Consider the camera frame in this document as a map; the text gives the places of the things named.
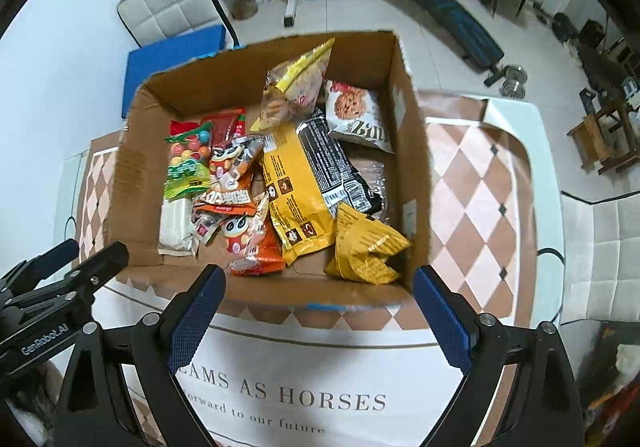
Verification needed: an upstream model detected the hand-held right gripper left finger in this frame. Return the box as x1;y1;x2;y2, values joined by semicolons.
52;264;227;447

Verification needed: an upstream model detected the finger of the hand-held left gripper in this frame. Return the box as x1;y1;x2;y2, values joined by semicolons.
10;242;130;328
0;239;81;303

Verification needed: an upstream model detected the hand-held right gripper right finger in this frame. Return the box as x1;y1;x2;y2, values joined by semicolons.
412;265;586;447

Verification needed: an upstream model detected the white wafer packet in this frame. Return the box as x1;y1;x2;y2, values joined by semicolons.
158;196;201;257

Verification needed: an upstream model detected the orange panda snack packet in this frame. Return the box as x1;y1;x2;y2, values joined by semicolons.
220;204;287;278
194;134;267;220

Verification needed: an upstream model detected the yellow snack packet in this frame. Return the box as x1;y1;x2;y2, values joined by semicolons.
324;203;414;286

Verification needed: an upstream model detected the brown cardboard box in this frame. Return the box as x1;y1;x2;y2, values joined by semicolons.
109;30;432;308

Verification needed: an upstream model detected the green candy bag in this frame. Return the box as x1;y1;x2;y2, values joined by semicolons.
164;121;215;202

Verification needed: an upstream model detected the yellow and black noodle packet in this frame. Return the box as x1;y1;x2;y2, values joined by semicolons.
261;108;386;269

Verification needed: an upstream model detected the red snack packet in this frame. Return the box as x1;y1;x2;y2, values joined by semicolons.
200;107;247;152

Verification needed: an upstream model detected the white cookie packet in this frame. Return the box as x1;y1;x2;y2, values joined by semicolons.
325;79;397;155

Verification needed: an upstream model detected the yellow clear snack bag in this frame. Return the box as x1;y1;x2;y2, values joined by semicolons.
250;37;336;132

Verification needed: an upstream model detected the checkered printed tablecloth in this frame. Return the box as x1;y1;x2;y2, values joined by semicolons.
52;89;566;447

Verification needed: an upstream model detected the white quilted chair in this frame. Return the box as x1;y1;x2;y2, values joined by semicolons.
555;189;640;328

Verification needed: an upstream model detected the red cloth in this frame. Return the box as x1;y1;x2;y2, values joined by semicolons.
585;377;640;443

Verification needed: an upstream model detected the blue cushion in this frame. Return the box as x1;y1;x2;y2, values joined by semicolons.
121;24;228;120

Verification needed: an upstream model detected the wooden stool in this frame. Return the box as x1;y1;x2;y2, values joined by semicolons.
567;112;640;176

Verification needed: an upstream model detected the chrome dumbbell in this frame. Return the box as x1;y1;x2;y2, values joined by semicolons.
484;66;530;100

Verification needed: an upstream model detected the white padded chair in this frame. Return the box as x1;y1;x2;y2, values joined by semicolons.
117;0;241;50

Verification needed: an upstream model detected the glass jar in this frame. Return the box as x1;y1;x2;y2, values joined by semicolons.
232;0;262;21

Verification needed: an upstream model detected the black and blue weight bench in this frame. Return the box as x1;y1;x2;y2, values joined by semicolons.
374;0;505;74

